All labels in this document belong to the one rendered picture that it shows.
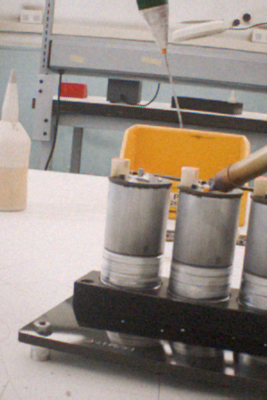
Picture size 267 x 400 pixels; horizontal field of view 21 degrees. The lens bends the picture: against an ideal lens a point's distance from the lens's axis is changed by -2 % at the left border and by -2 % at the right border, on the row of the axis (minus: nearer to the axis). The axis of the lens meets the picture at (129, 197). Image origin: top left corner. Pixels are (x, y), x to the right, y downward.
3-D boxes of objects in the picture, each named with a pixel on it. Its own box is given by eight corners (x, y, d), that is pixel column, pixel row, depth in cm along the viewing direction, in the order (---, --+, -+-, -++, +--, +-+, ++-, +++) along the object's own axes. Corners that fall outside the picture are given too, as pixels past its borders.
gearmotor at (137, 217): (149, 315, 28) (162, 183, 27) (89, 304, 29) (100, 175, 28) (166, 299, 30) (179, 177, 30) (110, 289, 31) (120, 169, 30)
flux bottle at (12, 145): (8, 201, 56) (19, 70, 54) (36, 210, 53) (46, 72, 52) (-29, 204, 53) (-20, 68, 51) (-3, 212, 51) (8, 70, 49)
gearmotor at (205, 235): (220, 328, 27) (237, 194, 26) (157, 317, 28) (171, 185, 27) (231, 310, 30) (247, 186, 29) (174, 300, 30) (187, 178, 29)
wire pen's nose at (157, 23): (146, 51, 26) (136, 12, 26) (175, 45, 26) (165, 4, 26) (151, 52, 25) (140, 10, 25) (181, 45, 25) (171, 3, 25)
